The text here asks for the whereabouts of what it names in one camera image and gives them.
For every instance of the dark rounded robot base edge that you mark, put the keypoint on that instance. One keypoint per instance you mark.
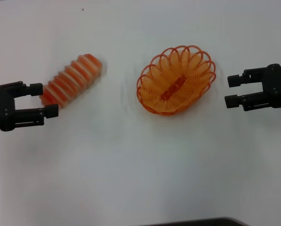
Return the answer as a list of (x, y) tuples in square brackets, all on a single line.
[(213, 222)]

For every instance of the orange white striped bread loaf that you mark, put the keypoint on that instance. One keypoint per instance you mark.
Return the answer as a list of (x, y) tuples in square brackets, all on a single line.
[(76, 75)]

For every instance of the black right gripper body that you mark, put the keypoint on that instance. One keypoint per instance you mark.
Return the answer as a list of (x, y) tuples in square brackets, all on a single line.
[(279, 87)]

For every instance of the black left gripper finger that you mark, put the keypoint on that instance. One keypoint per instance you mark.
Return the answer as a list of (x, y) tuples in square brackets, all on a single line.
[(32, 115), (35, 89)]

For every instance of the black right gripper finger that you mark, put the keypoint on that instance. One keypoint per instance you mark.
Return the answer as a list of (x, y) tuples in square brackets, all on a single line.
[(249, 76), (249, 101)]

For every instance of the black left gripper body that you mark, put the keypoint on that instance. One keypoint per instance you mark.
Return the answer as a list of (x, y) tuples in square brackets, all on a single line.
[(1, 106)]

